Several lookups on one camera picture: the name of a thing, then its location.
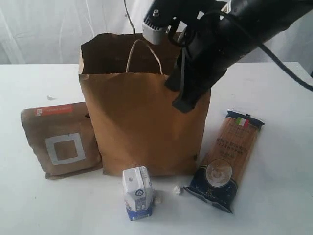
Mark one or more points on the small white blue carton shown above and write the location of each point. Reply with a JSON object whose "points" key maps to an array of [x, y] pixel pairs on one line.
{"points": [[137, 192]]}

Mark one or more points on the spaghetti packet dark blue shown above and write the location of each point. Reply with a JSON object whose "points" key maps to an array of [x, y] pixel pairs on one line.
{"points": [[217, 179]]}

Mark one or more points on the brown kraft standup pouch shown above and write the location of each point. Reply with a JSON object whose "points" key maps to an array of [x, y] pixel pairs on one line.
{"points": [[63, 139]]}

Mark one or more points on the small paper scrap on table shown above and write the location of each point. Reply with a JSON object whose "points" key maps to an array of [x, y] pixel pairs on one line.
{"points": [[50, 97]]}

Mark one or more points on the white crumb near carton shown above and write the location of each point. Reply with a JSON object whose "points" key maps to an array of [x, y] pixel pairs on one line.
{"points": [[157, 200]]}

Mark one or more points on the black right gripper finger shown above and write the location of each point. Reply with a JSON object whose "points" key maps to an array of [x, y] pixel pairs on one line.
{"points": [[186, 101], [173, 81]]}

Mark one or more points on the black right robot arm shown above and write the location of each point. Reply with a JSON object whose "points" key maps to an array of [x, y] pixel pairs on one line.
{"points": [[223, 37]]}

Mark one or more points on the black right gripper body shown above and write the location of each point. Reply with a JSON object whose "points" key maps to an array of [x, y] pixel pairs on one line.
{"points": [[200, 46]]}

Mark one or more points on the white crumb near spaghetti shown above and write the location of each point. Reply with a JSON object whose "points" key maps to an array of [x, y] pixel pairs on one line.
{"points": [[177, 190]]}

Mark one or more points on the brown paper bag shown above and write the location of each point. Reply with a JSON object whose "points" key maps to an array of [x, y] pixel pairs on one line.
{"points": [[122, 78]]}

